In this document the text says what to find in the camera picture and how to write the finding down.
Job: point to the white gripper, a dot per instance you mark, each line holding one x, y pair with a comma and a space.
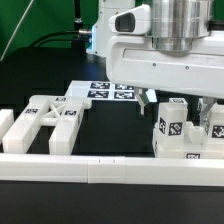
172, 47

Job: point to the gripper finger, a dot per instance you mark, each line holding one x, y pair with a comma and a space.
206, 104

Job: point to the white chair seat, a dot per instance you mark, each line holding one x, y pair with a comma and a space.
192, 147

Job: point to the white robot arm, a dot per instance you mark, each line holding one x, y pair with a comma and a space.
101, 33

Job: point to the grey diagonal rod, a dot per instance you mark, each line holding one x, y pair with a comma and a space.
15, 31

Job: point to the white U-shaped fence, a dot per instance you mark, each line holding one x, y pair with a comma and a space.
119, 170

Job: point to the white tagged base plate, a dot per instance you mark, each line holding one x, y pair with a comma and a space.
101, 90

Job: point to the white chair back frame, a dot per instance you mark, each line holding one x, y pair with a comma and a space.
63, 113

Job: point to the black vertical post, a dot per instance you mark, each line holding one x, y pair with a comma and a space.
78, 24

